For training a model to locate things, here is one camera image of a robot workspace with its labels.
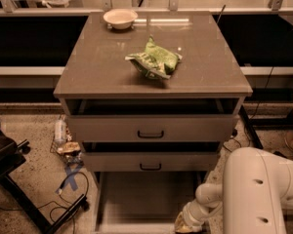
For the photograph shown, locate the black office chair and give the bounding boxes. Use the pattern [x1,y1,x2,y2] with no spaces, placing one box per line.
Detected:
[0,123,89,234]

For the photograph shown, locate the grey top drawer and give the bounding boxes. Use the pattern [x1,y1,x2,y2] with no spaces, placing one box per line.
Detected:
[64,97,241,143]

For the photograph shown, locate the grey drawer cabinet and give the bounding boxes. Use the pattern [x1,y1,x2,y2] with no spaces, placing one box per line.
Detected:
[53,11,254,187]

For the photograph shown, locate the grey drawer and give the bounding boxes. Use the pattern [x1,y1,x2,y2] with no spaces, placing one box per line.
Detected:
[94,172,201,234]
[82,142,220,172]
[64,97,241,143]

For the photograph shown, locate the green chip bag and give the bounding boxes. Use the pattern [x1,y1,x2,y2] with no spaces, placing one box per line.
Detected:
[125,36,183,80]

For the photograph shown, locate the black floor cable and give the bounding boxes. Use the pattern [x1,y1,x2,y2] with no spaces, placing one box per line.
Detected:
[0,171,90,234]

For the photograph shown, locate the grey middle drawer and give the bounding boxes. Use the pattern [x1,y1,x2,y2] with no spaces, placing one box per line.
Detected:
[82,142,220,172]

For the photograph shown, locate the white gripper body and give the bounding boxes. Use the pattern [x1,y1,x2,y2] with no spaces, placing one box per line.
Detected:
[182,201,209,228]

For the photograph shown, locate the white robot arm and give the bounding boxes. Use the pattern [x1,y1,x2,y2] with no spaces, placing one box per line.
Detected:
[175,147,293,234]

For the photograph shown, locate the white bowl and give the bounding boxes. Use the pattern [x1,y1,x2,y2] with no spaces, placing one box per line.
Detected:
[104,9,138,30]

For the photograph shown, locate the white plastic bottle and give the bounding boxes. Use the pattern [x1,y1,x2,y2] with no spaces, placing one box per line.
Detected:
[54,119,66,144]

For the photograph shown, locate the grey bottom drawer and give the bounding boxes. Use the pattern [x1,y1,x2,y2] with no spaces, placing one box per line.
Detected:
[94,172,201,234]

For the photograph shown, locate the black metal floor bar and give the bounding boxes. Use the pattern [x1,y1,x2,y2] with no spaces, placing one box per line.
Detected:
[239,106,263,149]

